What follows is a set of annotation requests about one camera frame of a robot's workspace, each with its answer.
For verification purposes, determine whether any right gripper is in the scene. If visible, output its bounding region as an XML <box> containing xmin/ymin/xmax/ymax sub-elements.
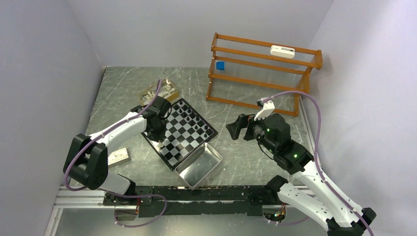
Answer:
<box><xmin>226</xmin><ymin>110</ymin><xmax>277</xmax><ymax>154</ymax></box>

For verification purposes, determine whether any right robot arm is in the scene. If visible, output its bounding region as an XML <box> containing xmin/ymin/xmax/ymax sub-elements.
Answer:
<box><xmin>226</xmin><ymin>114</ymin><xmax>376</xmax><ymax>236</ymax></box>

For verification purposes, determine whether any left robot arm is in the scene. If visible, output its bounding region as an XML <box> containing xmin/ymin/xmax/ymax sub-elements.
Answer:
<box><xmin>63</xmin><ymin>96</ymin><xmax>171</xmax><ymax>205</ymax></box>

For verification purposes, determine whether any gold tin of white pieces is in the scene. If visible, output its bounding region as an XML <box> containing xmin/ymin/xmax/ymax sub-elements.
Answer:
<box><xmin>138</xmin><ymin>79</ymin><xmax>179</xmax><ymax>106</ymax></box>

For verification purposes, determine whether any black white chessboard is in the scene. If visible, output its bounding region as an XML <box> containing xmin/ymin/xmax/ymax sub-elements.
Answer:
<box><xmin>142</xmin><ymin>98</ymin><xmax>218</xmax><ymax>170</ymax></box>

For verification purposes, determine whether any small white card box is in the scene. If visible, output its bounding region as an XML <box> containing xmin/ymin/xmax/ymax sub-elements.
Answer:
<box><xmin>108</xmin><ymin>148</ymin><xmax>131</xmax><ymax>168</ymax></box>

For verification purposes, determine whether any silver metal tin lid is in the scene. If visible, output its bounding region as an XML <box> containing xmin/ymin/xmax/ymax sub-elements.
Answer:
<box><xmin>175</xmin><ymin>143</ymin><xmax>223</xmax><ymax>190</ymax></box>

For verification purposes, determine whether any orange wooden rack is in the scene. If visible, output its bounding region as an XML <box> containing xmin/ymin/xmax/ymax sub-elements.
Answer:
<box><xmin>206</xmin><ymin>33</ymin><xmax>324</xmax><ymax>108</ymax></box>

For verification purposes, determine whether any blue cube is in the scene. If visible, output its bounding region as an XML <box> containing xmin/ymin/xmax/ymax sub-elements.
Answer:
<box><xmin>215</xmin><ymin>61</ymin><xmax>225</xmax><ymax>71</ymax></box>

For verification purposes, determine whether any white rectangular device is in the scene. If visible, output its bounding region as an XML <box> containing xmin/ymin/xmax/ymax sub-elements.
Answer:
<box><xmin>270</xmin><ymin>45</ymin><xmax>296</xmax><ymax>59</ymax></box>

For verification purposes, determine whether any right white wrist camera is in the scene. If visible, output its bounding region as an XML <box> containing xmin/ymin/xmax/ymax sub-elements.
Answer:
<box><xmin>254</xmin><ymin>98</ymin><xmax>275</xmax><ymax>120</ymax></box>

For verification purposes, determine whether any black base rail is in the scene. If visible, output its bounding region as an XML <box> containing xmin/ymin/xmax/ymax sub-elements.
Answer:
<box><xmin>103</xmin><ymin>185</ymin><xmax>282</xmax><ymax>218</ymax></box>

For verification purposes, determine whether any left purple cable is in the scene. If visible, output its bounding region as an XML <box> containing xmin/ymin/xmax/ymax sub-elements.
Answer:
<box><xmin>63</xmin><ymin>79</ymin><xmax>168</xmax><ymax>228</ymax></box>

